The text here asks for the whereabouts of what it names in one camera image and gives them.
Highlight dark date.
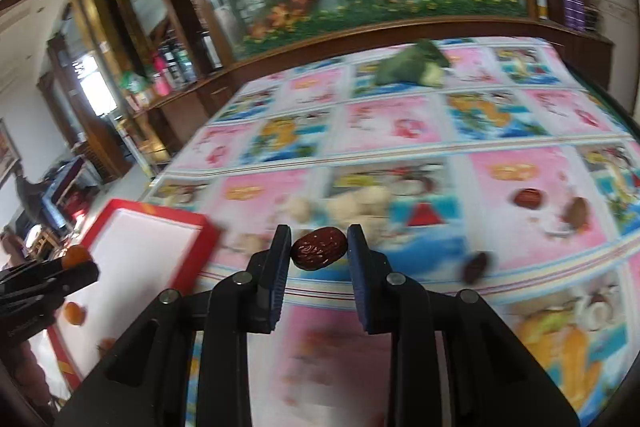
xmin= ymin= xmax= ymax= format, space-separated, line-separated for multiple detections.
xmin=461 ymin=251 xmax=492 ymax=286

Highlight small orange kumquat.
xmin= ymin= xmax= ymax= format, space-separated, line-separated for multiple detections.
xmin=62 ymin=244 xmax=92 ymax=270

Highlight brown longan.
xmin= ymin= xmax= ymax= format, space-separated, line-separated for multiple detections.
xmin=562 ymin=196 xmax=590 ymax=231

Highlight dark wooden cabinet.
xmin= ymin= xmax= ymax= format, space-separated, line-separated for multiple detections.
xmin=64 ymin=0 xmax=616 ymax=178

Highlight purple bottles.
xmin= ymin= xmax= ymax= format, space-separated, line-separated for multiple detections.
xmin=563 ymin=0 xmax=586 ymax=32

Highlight red date on cloth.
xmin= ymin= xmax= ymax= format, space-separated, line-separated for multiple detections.
xmin=511 ymin=187 xmax=544 ymax=210

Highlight red white box tray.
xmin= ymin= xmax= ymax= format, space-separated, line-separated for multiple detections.
xmin=48 ymin=198 xmax=222 ymax=390

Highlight orange kumquat in tray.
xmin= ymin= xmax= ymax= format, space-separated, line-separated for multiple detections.
xmin=63 ymin=301 xmax=87 ymax=326

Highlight green leafy vegetable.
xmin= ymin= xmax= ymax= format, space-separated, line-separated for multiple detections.
xmin=374 ymin=39 xmax=450 ymax=88

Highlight colourful fruit print tablecloth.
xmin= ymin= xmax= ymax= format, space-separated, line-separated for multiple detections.
xmin=145 ymin=37 xmax=639 ymax=425

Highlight pink bottle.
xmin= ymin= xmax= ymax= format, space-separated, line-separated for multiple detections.
xmin=153 ymin=57 xmax=171 ymax=96

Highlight red date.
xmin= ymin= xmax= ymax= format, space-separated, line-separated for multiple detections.
xmin=291 ymin=227 xmax=348 ymax=271
xmin=511 ymin=187 xmax=544 ymax=210

